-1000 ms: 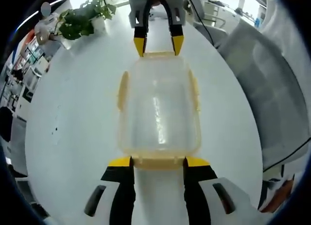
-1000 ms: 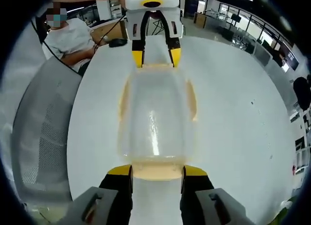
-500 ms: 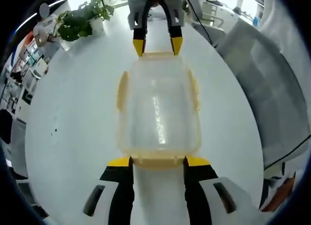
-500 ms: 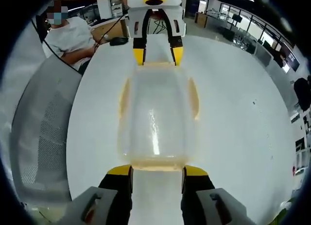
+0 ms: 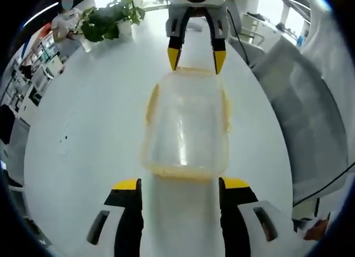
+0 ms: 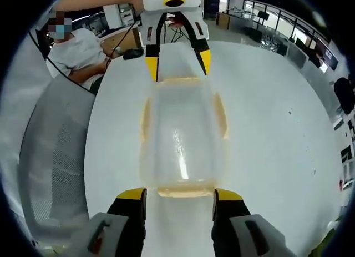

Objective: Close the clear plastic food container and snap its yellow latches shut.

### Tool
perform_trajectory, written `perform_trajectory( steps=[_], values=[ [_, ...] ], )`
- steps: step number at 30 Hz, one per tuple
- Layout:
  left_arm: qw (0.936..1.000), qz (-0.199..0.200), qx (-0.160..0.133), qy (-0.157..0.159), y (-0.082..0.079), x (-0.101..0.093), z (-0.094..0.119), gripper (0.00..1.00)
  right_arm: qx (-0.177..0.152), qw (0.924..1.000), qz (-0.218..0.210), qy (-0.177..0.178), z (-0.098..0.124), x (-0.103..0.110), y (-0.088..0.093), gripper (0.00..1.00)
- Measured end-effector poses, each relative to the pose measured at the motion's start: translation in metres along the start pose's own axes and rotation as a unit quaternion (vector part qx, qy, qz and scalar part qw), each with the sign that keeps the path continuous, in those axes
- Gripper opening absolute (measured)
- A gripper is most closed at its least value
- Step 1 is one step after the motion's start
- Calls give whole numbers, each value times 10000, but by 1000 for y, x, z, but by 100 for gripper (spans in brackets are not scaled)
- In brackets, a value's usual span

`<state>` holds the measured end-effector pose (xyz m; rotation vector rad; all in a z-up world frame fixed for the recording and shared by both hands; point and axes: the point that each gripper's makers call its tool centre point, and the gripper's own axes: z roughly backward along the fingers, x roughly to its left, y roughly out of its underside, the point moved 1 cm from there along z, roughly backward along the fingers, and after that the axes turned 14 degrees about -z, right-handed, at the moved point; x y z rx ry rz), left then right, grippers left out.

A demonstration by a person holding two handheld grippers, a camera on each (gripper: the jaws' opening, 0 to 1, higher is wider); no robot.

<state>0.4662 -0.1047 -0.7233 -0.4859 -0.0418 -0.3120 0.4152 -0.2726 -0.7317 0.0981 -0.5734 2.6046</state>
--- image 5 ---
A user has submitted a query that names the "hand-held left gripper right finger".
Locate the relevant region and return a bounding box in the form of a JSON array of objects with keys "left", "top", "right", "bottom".
[{"left": 218, "top": 177, "right": 296, "bottom": 257}]

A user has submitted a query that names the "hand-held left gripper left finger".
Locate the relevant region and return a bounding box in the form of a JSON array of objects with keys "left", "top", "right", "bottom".
[{"left": 85, "top": 178, "right": 144, "bottom": 257}]

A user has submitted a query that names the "clear container with yellow buckle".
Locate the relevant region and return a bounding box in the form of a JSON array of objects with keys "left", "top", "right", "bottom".
[{"left": 140, "top": 67, "right": 232, "bottom": 180}]

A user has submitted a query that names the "green potted plant white pot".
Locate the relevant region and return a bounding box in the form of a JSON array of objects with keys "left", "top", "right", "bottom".
[{"left": 75, "top": 0, "right": 146, "bottom": 53}]

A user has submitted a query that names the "grey mesh office chair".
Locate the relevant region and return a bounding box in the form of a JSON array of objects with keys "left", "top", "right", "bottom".
[{"left": 251, "top": 36, "right": 350, "bottom": 221}]

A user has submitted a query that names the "person's white shirt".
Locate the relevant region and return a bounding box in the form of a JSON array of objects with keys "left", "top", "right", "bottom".
[{"left": 301, "top": 0, "right": 355, "bottom": 169}]

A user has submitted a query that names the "long curved ceiling light strip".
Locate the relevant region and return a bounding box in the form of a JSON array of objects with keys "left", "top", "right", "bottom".
[{"left": 22, "top": 0, "right": 95, "bottom": 27}]

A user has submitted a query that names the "white shelving unit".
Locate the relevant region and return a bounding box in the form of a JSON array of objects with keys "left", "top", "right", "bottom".
[{"left": 5, "top": 26, "right": 66, "bottom": 108}]

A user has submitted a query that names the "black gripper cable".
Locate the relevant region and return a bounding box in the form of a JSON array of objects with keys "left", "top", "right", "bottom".
[
  {"left": 292, "top": 162, "right": 355, "bottom": 208},
  {"left": 226, "top": 4, "right": 253, "bottom": 69}
]

